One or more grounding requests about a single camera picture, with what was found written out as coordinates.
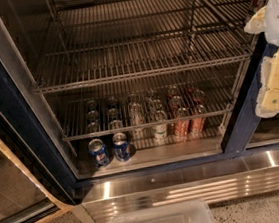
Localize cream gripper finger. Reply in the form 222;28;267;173
255;51;279;118
244;7;267;34

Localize blue pepsi can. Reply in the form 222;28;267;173
112;133;131;162
88;138;110;168

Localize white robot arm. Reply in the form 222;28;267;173
244;0;279;118

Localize red soda can right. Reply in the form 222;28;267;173
190;104;206;134

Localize red soda can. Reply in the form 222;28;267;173
174;107;190;137
190;104;206;134

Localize red soda can left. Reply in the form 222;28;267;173
174;107;190;137

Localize steel fridge base panel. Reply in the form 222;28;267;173
81;149;279;223

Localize white green soda can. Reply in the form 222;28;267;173
154;110;168;139

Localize glass fridge door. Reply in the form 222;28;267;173
0;72;76;223

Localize blue fridge centre post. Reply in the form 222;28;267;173
222;44;277;155

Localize upper wire fridge shelf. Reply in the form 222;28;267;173
35;0;252;93

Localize wire fridge shelf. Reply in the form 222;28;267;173
35;0;252;93
63;81;233;142

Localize lower wire fridge shelf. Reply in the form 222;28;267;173
63;81;233;142

